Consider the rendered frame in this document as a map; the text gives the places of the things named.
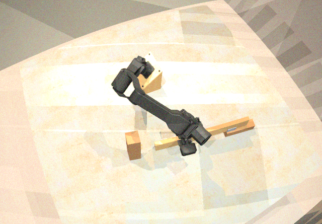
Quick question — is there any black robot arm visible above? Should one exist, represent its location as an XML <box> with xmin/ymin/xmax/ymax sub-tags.
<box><xmin>111</xmin><ymin>56</ymin><xmax>211</xmax><ymax>146</ymax></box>

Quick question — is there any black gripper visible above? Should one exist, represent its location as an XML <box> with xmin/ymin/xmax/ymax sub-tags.
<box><xmin>176</xmin><ymin>134</ymin><xmax>197</xmax><ymax>156</ymax></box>

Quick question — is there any long wooden rail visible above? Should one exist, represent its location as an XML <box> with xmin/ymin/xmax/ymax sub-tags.
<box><xmin>154</xmin><ymin>116</ymin><xmax>250</xmax><ymax>151</ymax></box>

